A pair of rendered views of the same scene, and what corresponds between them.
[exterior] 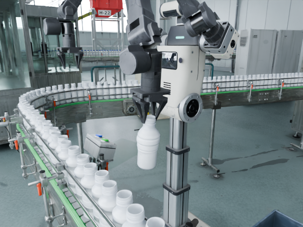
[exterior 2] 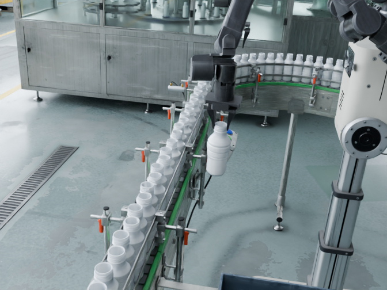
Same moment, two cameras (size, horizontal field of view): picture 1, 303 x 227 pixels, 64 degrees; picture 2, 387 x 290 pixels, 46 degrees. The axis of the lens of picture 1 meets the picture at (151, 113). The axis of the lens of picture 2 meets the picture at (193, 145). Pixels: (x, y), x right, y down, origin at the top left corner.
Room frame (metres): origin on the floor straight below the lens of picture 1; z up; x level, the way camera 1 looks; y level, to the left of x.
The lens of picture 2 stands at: (-0.27, -0.82, 1.79)
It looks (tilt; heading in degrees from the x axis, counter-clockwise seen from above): 24 degrees down; 44
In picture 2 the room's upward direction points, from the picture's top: 4 degrees clockwise
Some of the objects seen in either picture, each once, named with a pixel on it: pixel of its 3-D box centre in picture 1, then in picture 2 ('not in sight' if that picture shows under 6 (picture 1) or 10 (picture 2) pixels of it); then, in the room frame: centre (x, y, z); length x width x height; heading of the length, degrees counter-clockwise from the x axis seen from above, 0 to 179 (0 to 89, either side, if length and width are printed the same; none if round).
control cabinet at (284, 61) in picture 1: (279, 65); not in sight; (6.70, -3.52, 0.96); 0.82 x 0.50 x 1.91; 109
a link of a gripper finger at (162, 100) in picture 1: (151, 106); (224, 114); (0.69, 0.00, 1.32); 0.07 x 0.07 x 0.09; 34
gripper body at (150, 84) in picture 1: (150, 83); (224, 91); (0.68, 0.00, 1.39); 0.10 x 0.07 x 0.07; 124
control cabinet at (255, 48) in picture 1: (253, 66); not in sight; (6.41, -2.67, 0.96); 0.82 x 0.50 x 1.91; 109
